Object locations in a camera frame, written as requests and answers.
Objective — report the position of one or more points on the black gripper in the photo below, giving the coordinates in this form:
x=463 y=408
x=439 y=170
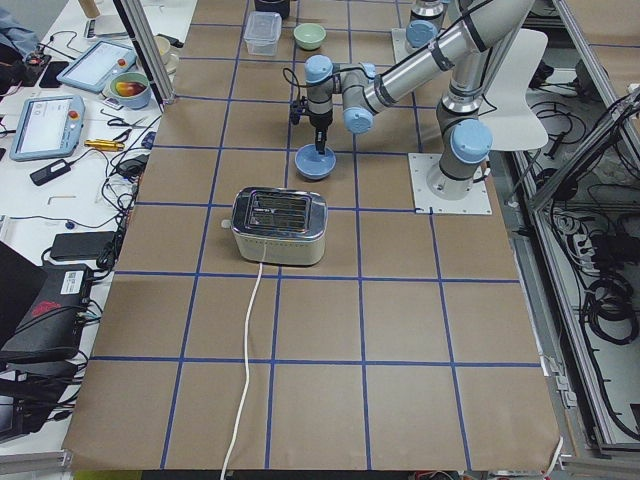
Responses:
x=319 y=121

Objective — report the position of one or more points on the green bowl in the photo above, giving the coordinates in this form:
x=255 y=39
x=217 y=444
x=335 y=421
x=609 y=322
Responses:
x=309 y=36

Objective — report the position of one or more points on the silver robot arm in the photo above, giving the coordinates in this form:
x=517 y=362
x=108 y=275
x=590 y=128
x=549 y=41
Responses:
x=471 y=49
x=426 y=19

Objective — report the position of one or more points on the beige bowl with lemon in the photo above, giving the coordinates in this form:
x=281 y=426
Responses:
x=169 y=57

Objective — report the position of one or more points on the blue bowl with fruit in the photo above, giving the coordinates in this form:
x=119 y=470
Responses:
x=131 y=89

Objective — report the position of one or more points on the cream and chrome toaster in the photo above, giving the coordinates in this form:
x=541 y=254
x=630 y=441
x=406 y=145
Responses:
x=279 y=226

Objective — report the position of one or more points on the clear plastic lidded container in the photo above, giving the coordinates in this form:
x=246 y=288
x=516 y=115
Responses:
x=262 y=33

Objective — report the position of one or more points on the dark blue saucepan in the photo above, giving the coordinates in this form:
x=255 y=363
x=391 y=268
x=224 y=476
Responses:
x=281 y=7

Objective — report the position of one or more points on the white plastic chair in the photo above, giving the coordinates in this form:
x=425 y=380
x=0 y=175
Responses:
x=505 y=112

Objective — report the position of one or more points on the black scissors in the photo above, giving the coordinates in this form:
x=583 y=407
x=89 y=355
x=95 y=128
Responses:
x=128 y=127

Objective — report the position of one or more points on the teach pendant tablet far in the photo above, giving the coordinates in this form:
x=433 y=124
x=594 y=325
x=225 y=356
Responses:
x=92 y=69

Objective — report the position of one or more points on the teach pendant tablet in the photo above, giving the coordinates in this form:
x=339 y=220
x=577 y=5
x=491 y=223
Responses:
x=92 y=69
x=48 y=127

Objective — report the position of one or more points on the black power adapter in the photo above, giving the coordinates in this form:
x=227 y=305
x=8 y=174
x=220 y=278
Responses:
x=50 y=172

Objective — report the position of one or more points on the teach pendant tablet near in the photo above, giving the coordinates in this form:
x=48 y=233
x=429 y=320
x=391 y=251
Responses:
x=48 y=127

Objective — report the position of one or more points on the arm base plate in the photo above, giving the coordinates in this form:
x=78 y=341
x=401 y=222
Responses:
x=401 y=46
x=435 y=193

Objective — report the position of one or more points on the aluminium frame post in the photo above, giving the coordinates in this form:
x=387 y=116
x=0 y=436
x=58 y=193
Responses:
x=138 y=29

